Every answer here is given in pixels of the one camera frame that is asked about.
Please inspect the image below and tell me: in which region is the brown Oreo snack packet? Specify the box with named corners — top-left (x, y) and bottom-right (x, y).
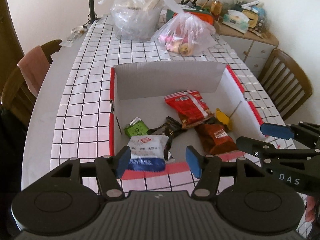
top-left (195, 124), bottom-right (238, 155)

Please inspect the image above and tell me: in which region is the white and blue snack packet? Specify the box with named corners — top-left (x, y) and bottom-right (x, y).
top-left (127, 135), bottom-right (169, 172)

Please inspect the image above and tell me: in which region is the green snack packet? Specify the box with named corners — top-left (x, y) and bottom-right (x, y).
top-left (124, 117), bottom-right (149, 138)

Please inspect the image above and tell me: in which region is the yellow snack packet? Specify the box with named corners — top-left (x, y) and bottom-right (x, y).
top-left (215, 108), bottom-right (233, 131)

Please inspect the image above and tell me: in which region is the black snack packet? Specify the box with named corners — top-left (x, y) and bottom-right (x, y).
top-left (148, 116), bottom-right (187, 161)

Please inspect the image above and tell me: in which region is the red snack bag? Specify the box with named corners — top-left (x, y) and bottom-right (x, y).
top-left (164, 90), bottom-right (214, 129)

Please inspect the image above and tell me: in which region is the small plastic bag with snacks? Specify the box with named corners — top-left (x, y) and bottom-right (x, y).
top-left (151, 12), bottom-right (217, 56)

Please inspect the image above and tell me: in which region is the right human hand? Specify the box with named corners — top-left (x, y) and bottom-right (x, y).
top-left (305, 196), bottom-right (318, 222)

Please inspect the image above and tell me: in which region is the right wooden chair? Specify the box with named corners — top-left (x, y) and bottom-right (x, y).
top-left (258, 48), bottom-right (313, 120)

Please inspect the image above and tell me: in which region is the wooden chair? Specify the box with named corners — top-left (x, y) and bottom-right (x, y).
top-left (1, 40), bottom-right (62, 127)
top-left (258, 48), bottom-right (313, 120)

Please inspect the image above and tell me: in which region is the white grid tablecloth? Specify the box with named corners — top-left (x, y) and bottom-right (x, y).
top-left (49, 7), bottom-right (311, 238)

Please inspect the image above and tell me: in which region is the red cardboard box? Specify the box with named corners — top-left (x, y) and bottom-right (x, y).
top-left (110, 61), bottom-right (265, 176)

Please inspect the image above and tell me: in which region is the white drawer cabinet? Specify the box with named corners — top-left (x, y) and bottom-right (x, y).
top-left (214, 22), bottom-right (279, 77)

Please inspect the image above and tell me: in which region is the left wooden chair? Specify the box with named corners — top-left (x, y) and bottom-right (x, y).
top-left (1, 40), bottom-right (62, 127)

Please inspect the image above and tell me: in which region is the tissue box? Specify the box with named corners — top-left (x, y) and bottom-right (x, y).
top-left (222, 10), bottom-right (249, 34)

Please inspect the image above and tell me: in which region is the pink cloth on chair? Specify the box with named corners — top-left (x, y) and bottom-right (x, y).
top-left (17, 46), bottom-right (50, 97)

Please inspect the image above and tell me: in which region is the amber liquid bottle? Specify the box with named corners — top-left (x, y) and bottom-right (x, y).
top-left (210, 0), bottom-right (222, 21)

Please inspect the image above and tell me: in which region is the orange green box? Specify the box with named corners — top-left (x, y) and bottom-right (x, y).
top-left (165, 7), bottom-right (215, 25)

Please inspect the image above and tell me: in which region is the large clear plastic bag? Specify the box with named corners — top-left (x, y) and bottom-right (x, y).
top-left (98, 0), bottom-right (186, 42)

